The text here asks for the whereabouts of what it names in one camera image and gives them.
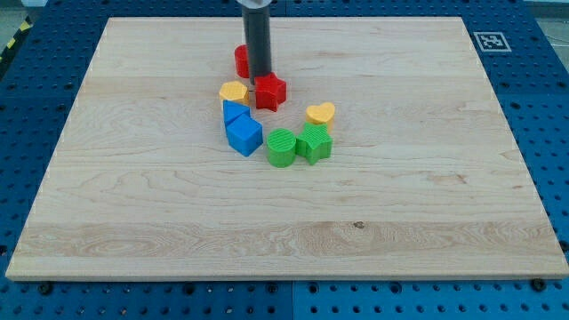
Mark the red cylinder block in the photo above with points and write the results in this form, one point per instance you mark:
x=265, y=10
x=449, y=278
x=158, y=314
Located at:
x=241, y=61

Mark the yellow hexagon block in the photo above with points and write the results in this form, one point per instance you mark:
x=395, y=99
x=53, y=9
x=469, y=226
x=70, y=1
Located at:
x=235, y=91

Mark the green cylinder block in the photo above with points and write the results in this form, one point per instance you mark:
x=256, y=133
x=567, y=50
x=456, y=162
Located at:
x=281, y=144

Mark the green star block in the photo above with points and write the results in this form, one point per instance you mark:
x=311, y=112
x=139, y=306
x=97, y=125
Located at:
x=314, y=142

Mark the blue cube block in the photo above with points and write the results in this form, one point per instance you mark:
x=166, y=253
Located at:
x=245, y=135

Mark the yellow heart block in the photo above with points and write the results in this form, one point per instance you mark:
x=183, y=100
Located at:
x=321, y=114

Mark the red star block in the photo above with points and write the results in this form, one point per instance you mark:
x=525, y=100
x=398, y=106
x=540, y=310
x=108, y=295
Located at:
x=270, y=92

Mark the blue triangle block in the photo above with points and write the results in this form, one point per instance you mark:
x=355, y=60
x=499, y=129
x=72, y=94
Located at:
x=232, y=111

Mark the wooden board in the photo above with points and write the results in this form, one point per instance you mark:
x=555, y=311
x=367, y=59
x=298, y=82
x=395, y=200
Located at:
x=425, y=180

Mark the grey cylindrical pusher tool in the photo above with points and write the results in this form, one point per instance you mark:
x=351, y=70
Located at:
x=255, y=14

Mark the white fiducial marker tag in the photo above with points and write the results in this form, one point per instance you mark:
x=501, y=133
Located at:
x=491, y=41

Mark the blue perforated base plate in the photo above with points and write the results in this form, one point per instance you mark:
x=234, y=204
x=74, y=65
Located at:
x=40, y=85

